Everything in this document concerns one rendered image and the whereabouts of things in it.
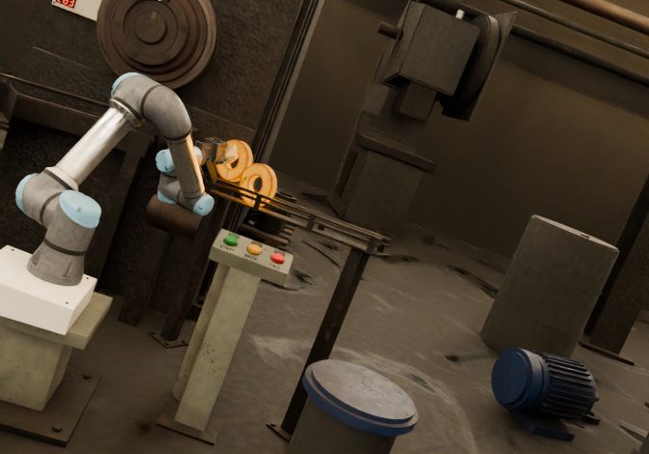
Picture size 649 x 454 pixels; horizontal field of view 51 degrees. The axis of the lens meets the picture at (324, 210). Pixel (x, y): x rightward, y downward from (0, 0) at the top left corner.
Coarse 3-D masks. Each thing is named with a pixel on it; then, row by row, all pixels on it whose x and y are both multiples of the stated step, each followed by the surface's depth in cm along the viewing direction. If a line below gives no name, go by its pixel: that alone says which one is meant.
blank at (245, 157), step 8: (232, 144) 254; (240, 144) 252; (240, 152) 251; (248, 152) 250; (240, 160) 251; (248, 160) 250; (224, 168) 255; (232, 168) 253; (240, 168) 250; (224, 176) 254; (232, 176) 252
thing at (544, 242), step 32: (544, 224) 420; (544, 256) 416; (576, 256) 408; (608, 256) 412; (512, 288) 430; (544, 288) 415; (576, 288) 410; (512, 320) 425; (544, 320) 415; (576, 320) 417; (544, 352) 418
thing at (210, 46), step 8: (104, 0) 261; (200, 0) 260; (208, 0) 260; (104, 8) 261; (208, 8) 261; (208, 16) 261; (208, 24) 262; (208, 32) 262; (216, 32) 263; (104, 40) 263; (208, 40) 263; (104, 48) 264; (208, 48) 263; (104, 56) 264; (112, 56) 264; (208, 56) 264; (112, 64) 265; (200, 64) 264; (120, 72) 265; (192, 72) 265; (200, 72) 265; (168, 80) 266; (176, 80) 265; (184, 80) 265
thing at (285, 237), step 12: (276, 192) 490; (252, 216) 450; (264, 216) 443; (288, 216) 495; (240, 228) 436; (252, 228) 441; (264, 228) 442; (276, 228) 445; (288, 228) 488; (264, 240) 437; (276, 240) 436; (288, 240) 453
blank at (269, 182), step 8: (248, 168) 248; (256, 168) 246; (264, 168) 244; (240, 176) 250; (248, 176) 247; (256, 176) 247; (264, 176) 243; (272, 176) 242; (240, 184) 249; (248, 184) 248; (264, 184) 243; (272, 184) 242; (264, 192) 243; (272, 192) 243; (248, 200) 247; (264, 200) 243
